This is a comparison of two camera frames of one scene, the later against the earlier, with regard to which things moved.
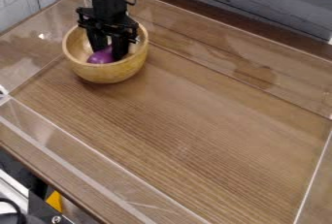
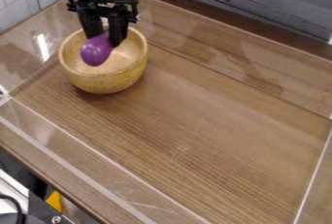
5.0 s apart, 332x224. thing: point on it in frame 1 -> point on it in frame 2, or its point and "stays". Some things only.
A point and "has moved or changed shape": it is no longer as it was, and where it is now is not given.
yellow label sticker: [56, 201] stays
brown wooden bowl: [78, 49] has moved or changed shape
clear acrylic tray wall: [214, 138] stays
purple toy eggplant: [102, 56] has moved or changed shape
